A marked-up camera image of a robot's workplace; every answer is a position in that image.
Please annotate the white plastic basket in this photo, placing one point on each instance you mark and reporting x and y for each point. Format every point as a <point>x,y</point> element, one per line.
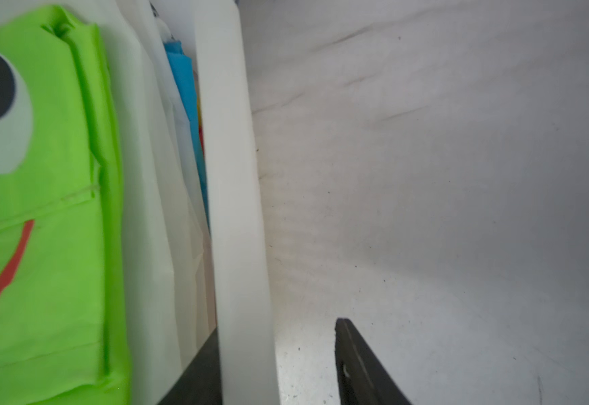
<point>212,31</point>

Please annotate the pink rabbit raincoat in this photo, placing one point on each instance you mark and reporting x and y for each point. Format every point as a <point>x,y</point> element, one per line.
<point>200,135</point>

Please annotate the blue raincoat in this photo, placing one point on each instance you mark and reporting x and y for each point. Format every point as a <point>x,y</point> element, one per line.
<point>185,78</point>

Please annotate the white raincoat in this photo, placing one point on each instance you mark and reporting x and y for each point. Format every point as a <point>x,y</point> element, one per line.
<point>163,246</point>

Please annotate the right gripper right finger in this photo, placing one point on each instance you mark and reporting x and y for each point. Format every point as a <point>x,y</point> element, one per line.
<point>362,379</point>

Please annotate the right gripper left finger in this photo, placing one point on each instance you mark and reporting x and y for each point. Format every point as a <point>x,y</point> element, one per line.
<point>201,381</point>

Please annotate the green frog raincoat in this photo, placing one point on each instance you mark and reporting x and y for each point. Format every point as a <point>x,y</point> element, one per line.
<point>62,309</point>

